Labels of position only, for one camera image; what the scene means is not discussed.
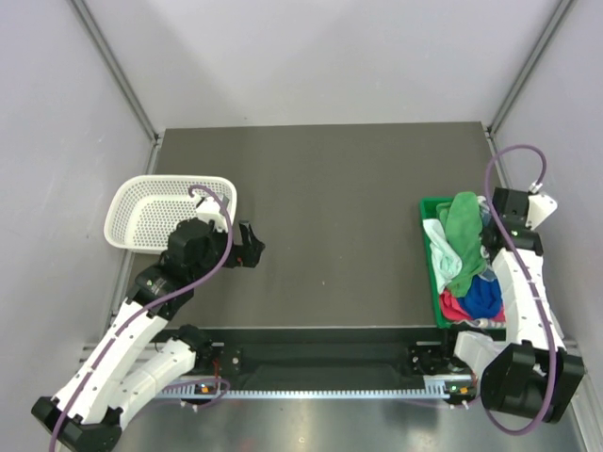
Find green microfiber towel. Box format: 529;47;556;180
435;192;487;299

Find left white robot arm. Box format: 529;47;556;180
31;218;266;451

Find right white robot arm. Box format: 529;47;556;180
439;187;585;424

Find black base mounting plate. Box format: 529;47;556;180
204;327;469;392

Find white perforated plastic basket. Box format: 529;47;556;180
104;174;237;254

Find green plastic bin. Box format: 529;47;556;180
418;195;508;330

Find white mint towel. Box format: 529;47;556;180
422;218;463;295

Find pink red towel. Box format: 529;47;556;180
439;290;505;322

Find blue towel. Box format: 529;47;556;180
458;276;503;319

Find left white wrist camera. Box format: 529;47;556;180
195;197;227;231

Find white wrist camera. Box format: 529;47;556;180
526;182;558;231
195;197;227;231

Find aluminium frame rail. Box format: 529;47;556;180
79;341;588;378

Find slotted grey cable duct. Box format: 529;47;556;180
155;375;474;400

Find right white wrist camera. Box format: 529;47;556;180
526;182;558;231

